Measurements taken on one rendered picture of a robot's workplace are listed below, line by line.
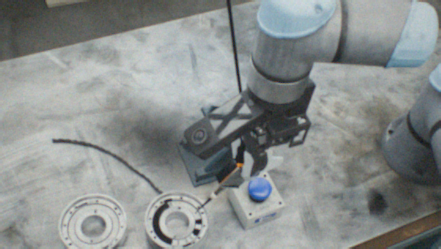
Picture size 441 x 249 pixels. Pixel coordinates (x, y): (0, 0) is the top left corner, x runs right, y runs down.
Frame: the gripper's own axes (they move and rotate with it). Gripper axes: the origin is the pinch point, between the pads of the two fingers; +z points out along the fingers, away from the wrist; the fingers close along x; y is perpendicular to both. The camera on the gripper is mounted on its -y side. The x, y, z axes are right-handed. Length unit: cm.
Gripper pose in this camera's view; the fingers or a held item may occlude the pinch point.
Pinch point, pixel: (240, 169)
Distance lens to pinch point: 85.5
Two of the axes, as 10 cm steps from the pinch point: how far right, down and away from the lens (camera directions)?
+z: -0.9, 5.8, 8.1
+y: 9.2, -2.5, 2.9
